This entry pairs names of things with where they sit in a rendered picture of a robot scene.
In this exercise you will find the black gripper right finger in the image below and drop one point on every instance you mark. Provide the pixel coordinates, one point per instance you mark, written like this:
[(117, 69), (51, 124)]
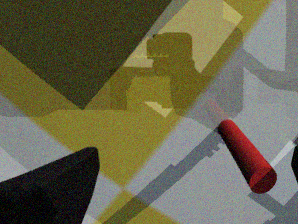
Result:
[(294, 163)]

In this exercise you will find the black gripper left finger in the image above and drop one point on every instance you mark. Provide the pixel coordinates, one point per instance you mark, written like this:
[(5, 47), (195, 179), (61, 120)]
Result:
[(58, 193)]

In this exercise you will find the red peg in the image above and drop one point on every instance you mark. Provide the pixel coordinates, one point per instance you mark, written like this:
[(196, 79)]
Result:
[(257, 172)]

